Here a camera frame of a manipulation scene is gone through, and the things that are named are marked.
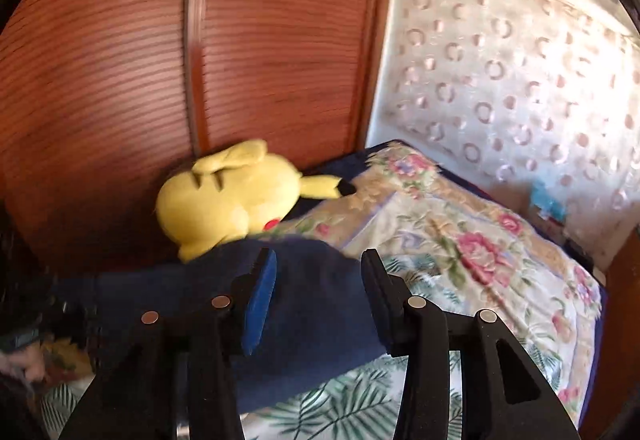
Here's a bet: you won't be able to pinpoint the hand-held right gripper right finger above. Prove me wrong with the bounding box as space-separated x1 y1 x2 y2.
361 249 581 440

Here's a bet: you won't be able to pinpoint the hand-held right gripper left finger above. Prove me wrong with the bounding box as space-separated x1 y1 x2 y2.
59 247 278 440

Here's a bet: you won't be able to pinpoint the navy drawstring pants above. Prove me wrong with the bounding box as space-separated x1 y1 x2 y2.
50 235 406 413

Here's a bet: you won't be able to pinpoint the yellow plush toy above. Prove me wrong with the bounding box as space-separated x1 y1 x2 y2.
155 139 357 263

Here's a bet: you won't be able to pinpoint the floral blanket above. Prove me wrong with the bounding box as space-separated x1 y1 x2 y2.
280 140 608 421

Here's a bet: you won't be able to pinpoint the green leaf-print bed sheet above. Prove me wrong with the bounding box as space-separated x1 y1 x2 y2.
40 255 501 440

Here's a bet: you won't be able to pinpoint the blue plastic bag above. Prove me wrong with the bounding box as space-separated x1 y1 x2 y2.
530 180 568 223

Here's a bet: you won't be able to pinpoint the sheer circle-patterned curtain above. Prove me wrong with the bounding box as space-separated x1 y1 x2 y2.
367 0 640 266

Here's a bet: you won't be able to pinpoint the brown louvred wooden wardrobe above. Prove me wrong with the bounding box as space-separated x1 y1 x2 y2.
0 0 398 271

